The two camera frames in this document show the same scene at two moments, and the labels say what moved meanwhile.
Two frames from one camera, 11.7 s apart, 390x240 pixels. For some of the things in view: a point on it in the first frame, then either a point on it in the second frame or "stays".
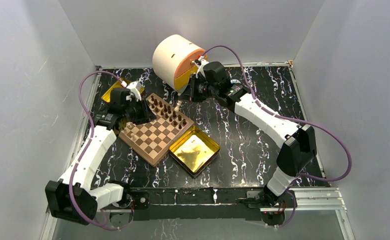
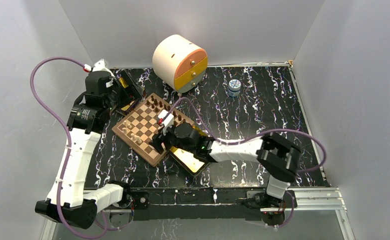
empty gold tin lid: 193,150 stays
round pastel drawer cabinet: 173,60 stays
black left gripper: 146,114 to 134,91
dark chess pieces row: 165,110 stays
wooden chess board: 155,140 stays
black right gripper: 193,82 to 156,141
